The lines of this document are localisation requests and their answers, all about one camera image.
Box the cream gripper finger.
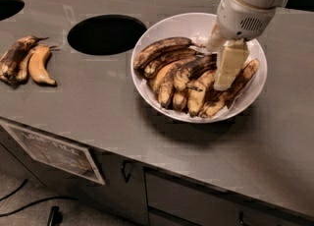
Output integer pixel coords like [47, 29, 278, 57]
[214, 39, 249, 91]
[206, 24, 227, 52]

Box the middle brown banana on counter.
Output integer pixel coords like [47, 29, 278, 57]
[15, 45, 39, 83]

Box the yellow banana on counter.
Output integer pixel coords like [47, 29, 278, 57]
[28, 44, 57, 86]

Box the top dark spotted banana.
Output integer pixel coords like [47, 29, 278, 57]
[133, 36, 202, 69]

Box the dark banana on counter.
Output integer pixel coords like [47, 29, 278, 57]
[0, 35, 45, 85]

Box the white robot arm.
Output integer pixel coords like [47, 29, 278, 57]
[206, 0, 281, 90]

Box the framed landfill sign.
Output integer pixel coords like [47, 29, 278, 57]
[1, 122, 106, 185]

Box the white bowl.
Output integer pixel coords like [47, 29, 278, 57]
[131, 13, 267, 123]

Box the long spotted banana bowl right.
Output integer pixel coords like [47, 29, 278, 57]
[198, 59, 259, 118]

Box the short banana bowl front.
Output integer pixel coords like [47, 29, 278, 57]
[173, 89, 188, 111]

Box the black object on floor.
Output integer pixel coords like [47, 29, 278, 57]
[47, 206, 63, 226]

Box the yellow banana in bowl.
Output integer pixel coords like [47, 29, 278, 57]
[148, 61, 182, 94]

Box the black cabinet handle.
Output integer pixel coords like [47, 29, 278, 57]
[121, 160, 132, 183]

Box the black floor cable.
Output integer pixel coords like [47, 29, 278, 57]
[0, 178, 78, 218]

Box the brown banana bowl left front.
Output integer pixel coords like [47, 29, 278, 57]
[158, 55, 197, 108]

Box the yellow brown banana bowl middle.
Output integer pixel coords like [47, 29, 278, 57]
[187, 70, 215, 117]

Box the grey drawer front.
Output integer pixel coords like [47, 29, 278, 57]
[145, 171, 314, 226]

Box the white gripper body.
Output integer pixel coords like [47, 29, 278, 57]
[217, 0, 276, 40]

